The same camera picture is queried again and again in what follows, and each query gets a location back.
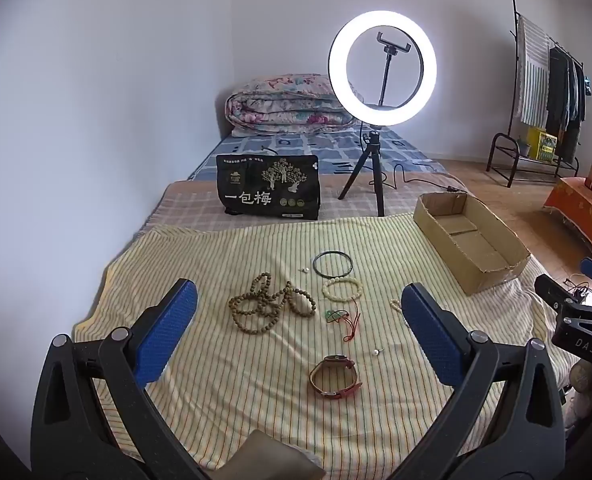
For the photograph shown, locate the dark hanging clothes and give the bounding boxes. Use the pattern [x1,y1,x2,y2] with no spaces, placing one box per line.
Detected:
[545,46,588,163]

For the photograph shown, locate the yellow box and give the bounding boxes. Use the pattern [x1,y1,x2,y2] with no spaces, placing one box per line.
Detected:
[526,127,558,163]

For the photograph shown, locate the blue patterned bed sheet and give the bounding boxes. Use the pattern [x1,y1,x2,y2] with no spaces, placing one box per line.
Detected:
[188,126,449,182]

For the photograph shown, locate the black power cable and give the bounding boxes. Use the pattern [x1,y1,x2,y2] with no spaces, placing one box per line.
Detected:
[358,122,469,194]

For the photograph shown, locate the cardboard box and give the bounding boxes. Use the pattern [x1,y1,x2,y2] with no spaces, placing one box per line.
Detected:
[413,191,532,296]

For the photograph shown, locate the black printed bag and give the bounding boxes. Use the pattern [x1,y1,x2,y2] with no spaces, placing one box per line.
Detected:
[216,154,321,221]

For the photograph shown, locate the yellow striped blanket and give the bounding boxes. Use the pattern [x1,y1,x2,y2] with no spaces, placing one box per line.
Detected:
[73,212,579,480]

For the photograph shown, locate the black tripod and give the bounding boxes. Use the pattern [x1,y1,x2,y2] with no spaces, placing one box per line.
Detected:
[338,129,417,218]

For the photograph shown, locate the person's right hand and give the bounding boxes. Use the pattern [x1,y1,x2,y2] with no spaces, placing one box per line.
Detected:
[567,360,592,431]

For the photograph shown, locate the white ring light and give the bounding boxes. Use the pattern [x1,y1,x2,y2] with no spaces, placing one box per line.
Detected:
[328,12,437,128]

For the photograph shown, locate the orange covered bench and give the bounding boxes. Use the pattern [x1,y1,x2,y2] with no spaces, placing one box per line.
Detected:
[543,176,592,267]

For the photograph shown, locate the cream bead bracelet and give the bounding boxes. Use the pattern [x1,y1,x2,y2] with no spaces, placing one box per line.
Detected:
[322,276,360,303]

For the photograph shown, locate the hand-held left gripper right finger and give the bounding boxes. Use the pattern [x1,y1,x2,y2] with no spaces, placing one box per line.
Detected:
[391,282,567,480]

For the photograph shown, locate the jade pendant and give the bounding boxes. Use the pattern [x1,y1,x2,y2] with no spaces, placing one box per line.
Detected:
[324,297,363,344]

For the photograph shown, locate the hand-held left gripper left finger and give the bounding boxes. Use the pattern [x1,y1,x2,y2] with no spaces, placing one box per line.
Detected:
[30,278,211,480]

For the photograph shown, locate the folded floral quilt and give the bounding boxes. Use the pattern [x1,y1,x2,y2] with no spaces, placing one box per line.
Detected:
[225,74,359,137]

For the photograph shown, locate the plaid blanket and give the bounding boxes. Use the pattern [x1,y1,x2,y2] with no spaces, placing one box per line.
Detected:
[130,172,473,242]

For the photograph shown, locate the white pearl necklace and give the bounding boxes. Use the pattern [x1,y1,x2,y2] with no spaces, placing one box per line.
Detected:
[390,298,411,329]

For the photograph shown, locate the dark thin bangle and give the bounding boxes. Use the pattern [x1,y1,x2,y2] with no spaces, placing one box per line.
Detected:
[312,251,354,279]

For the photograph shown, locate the black phone holder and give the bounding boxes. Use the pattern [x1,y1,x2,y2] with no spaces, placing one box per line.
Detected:
[377,31,411,109]

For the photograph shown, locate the striped hanging cloth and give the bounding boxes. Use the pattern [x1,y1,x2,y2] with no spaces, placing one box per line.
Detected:
[517,15,551,127]

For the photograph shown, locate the tan cloth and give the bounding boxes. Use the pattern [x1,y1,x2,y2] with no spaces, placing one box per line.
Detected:
[216,429,327,480]

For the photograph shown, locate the brown strap wristwatch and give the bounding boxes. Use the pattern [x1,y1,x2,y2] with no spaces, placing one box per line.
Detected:
[309,355,363,400]

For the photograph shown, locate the brown wooden bead necklace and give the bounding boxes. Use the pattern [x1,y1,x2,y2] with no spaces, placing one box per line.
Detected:
[228,272,317,332]

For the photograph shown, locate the black metal clothes rack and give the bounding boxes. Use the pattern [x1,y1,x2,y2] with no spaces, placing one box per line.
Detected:
[486,0,591,188]

